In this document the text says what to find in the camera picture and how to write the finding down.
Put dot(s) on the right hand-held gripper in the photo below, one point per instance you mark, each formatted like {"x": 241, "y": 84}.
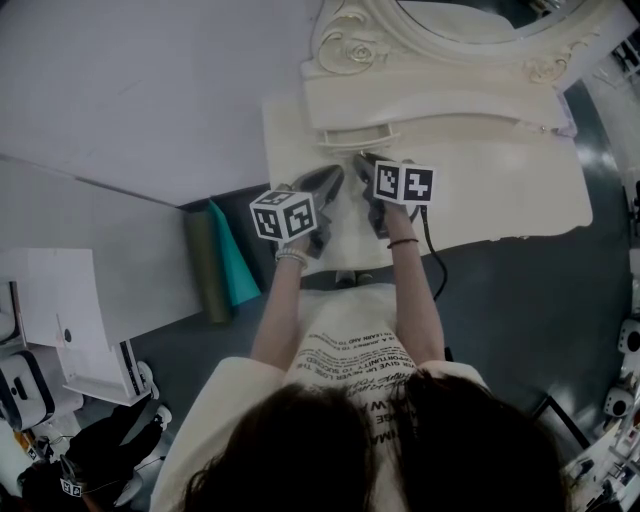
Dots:
{"x": 405, "y": 185}

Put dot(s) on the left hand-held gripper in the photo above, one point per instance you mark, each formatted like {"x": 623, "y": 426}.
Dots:
{"x": 282, "y": 217}

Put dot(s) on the small cream drawer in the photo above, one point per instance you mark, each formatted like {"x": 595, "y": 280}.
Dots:
{"x": 357, "y": 136}

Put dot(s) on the cream ornate dressing table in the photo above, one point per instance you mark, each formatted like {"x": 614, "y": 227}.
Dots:
{"x": 490, "y": 190}

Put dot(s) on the person's left forearm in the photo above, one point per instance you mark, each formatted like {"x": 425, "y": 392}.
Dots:
{"x": 280, "y": 310}

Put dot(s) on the person's right forearm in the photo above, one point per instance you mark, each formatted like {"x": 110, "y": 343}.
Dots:
{"x": 415, "y": 300}

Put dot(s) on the person's right hand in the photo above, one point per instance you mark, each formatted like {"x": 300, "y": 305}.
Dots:
{"x": 400, "y": 222}

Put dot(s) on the black wrist band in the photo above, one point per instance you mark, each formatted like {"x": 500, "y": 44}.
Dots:
{"x": 403, "y": 242}

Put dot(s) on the cream carved oval mirror stand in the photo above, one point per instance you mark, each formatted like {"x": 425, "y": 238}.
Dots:
{"x": 430, "y": 95}

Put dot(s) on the person's right shoe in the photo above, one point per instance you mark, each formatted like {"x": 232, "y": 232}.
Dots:
{"x": 365, "y": 278}

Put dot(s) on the teal sheet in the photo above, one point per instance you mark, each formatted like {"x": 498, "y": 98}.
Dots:
{"x": 235, "y": 265}

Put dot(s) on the person's cream printed shirt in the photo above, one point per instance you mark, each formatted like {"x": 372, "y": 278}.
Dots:
{"x": 345, "y": 320}

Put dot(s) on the olive green rolled mat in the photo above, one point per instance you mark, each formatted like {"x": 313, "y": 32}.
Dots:
{"x": 207, "y": 270}

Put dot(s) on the lavender plastic packet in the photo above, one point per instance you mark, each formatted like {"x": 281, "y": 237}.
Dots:
{"x": 567, "y": 122}

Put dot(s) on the white shelf board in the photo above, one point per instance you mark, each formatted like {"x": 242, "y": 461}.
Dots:
{"x": 95, "y": 370}

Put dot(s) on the row of white devices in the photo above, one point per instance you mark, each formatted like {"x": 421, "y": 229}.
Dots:
{"x": 631, "y": 340}

